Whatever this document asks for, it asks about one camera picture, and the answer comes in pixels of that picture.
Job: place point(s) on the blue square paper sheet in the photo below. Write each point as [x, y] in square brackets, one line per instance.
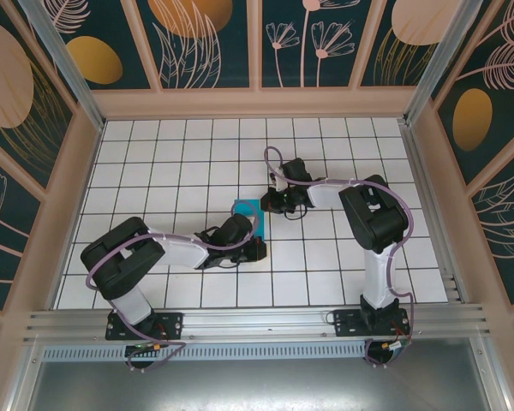
[244, 206]

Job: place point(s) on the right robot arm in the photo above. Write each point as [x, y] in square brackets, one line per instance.
[379, 278]

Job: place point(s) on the steel sheet panel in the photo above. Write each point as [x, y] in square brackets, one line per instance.
[257, 385]

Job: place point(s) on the small electronics board with connector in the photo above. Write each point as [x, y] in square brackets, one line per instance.
[147, 347]
[396, 344]

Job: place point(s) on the long aluminium mounting rail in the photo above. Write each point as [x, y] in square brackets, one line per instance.
[257, 321]

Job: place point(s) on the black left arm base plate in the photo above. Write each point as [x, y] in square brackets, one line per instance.
[171, 325]

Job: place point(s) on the aluminium side rail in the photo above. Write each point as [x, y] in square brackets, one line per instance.
[432, 214]

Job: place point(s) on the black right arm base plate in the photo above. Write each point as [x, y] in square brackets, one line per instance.
[347, 325]

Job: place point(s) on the aluminium corner post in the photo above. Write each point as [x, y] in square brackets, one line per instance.
[64, 64]
[442, 64]

